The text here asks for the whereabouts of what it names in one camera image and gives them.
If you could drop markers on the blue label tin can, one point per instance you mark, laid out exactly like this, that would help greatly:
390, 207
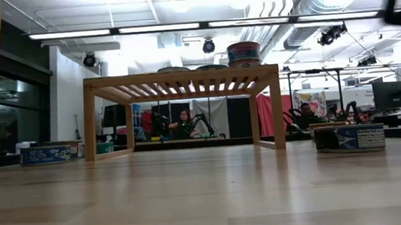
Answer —
44, 156
348, 139

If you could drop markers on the red label tin can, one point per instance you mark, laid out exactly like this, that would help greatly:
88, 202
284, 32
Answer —
243, 51
244, 63

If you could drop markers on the black monitor on arm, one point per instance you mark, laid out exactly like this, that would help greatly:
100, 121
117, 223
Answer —
392, 95

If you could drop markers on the background black robot arm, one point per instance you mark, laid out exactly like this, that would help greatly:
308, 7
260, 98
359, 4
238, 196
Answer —
206, 121
353, 108

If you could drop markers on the wooden slatted shelf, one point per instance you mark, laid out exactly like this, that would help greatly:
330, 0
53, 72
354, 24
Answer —
182, 75

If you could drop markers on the black ceiling spotlight cluster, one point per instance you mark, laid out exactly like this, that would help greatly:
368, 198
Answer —
330, 35

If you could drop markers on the black metal gantry stand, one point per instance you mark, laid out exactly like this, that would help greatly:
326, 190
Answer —
339, 89

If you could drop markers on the colourful patchwork cloth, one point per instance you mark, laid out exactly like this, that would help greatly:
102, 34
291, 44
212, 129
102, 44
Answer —
314, 99

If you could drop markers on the person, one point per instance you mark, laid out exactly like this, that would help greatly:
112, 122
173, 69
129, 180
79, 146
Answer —
185, 126
306, 117

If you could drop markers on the red curtain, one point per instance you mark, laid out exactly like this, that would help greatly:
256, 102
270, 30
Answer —
266, 115

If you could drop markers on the black partition panel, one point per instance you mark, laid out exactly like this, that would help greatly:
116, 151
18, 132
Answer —
239, 118
160, 110

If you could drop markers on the white curtain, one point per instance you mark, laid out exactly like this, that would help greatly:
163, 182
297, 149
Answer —
218, 111

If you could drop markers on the black screen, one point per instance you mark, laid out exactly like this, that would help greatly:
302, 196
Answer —
114, 115

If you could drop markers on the ceiling light bar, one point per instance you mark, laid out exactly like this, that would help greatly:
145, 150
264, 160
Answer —
70, 34

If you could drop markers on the white box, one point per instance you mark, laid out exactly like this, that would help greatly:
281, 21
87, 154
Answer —
24, 147

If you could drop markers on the silver ventilation duct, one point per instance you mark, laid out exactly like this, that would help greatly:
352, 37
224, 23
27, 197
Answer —
304, 12

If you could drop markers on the black aluminium table frame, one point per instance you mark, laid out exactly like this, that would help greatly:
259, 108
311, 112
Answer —
196, 144

